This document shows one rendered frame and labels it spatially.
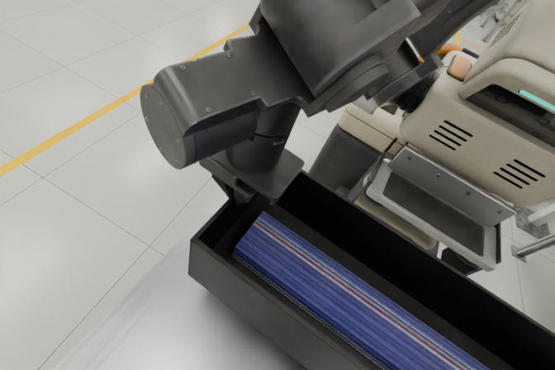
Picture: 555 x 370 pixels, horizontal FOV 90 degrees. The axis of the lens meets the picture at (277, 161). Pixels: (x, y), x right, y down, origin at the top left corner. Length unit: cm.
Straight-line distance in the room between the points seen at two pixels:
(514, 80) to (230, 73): 37
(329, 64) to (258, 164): 13
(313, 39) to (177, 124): 9
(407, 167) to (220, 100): 49
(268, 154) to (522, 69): 33
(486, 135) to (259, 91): 45
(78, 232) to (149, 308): 102
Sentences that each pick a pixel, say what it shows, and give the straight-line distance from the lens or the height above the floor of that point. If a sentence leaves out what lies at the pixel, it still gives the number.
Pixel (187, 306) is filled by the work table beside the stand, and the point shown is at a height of 80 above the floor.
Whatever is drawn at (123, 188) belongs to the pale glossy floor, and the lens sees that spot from 153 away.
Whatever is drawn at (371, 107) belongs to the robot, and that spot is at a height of 97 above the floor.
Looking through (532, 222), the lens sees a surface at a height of 3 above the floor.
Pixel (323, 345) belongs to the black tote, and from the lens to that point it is 32.
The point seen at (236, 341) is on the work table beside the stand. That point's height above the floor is 80.
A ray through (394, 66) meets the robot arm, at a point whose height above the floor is 110.
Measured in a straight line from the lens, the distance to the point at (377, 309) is 43.
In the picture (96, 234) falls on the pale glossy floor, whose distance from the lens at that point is 144.
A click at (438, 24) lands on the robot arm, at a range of 42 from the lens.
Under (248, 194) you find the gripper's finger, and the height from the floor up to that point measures 102.
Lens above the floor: 126
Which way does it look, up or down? 49 degrees down
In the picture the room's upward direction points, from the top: 22 degrees clockwise
